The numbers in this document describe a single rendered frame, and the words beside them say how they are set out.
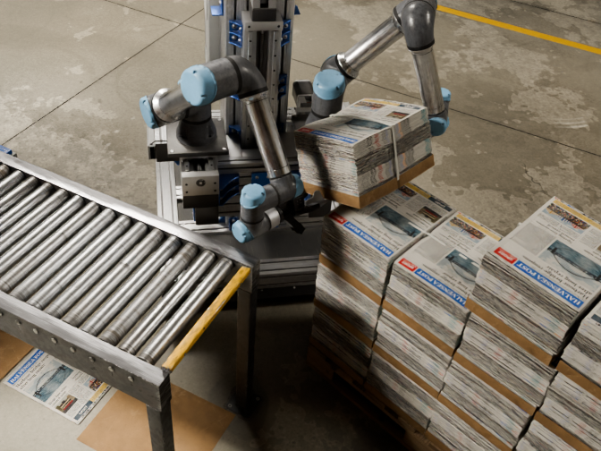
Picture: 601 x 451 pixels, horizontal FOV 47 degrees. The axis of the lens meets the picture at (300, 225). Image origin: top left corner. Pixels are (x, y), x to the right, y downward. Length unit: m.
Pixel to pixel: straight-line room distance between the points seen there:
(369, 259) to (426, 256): 0.18
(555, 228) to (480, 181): 1.93
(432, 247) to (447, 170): 1.79
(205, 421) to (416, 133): 1.34
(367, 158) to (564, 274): 0.69
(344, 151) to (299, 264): 0.91
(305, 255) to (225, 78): 1.18
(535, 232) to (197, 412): 1.46
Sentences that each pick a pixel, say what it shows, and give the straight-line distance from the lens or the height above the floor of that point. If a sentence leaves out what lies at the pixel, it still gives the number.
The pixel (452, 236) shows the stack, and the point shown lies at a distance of 2.33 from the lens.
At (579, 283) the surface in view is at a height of 1.07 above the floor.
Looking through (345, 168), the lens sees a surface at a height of 1.02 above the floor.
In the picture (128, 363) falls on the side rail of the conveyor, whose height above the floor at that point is 0.80.
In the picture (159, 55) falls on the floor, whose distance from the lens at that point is 4.87.
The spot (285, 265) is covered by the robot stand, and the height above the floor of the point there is 0.23.
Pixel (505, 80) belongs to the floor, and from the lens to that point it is 5.03.
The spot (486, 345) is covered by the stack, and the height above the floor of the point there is 0.75.
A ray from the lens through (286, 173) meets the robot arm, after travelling 2.19.
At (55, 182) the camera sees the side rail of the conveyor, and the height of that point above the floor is 0.80.
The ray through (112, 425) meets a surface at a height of 0.00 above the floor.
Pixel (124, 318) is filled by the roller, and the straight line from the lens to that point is 2.04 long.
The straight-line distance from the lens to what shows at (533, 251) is 2.01.
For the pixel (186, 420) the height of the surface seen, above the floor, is 0.00.
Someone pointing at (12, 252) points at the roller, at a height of 0.80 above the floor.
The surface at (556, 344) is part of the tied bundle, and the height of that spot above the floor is 0.93.
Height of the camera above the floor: 2.35
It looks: 42 degrees down
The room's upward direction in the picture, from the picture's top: 6 degrees clockwise
